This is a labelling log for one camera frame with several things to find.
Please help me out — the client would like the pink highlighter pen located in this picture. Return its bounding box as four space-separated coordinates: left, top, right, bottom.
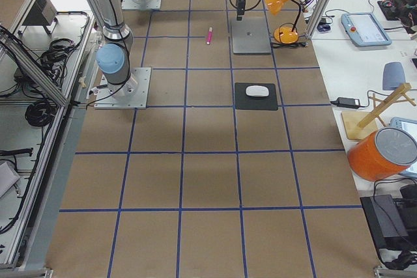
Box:
206 27 213 45

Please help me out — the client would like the white computer mouse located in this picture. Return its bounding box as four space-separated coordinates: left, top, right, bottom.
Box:
245 85 270 98

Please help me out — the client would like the black mousepad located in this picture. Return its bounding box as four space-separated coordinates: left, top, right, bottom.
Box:
235 83 278 111

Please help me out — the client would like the grey closed laptop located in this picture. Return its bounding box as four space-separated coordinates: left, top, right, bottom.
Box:
231 17 271 55

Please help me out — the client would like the orange desk lamp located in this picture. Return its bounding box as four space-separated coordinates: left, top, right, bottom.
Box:
264 0 301 45

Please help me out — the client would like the blue teach pendant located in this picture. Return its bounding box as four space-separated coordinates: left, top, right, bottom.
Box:
341 12 392 47

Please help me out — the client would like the black power adapter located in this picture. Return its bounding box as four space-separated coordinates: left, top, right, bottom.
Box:
336 97 360 109

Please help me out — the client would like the wooden stand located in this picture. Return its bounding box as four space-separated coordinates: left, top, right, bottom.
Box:
341 83 416 141

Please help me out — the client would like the orange bucket grey lid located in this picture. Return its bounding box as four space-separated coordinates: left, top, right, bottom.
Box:
347 127 416 182

